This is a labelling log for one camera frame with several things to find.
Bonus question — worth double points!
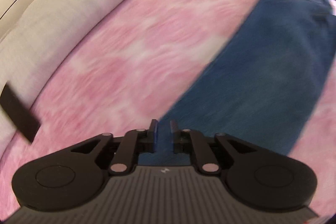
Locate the blue denim jeans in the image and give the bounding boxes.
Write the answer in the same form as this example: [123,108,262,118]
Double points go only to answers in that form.
[139,0,335,166]

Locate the pink rose blanket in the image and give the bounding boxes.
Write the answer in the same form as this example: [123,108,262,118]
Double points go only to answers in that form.
[0,0,336,219]

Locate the black smartphone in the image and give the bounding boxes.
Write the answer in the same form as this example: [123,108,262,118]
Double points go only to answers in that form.
[1,83,41,143]

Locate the white striped quilt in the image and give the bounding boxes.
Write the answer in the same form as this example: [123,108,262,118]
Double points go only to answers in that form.
[0,0,203,159]

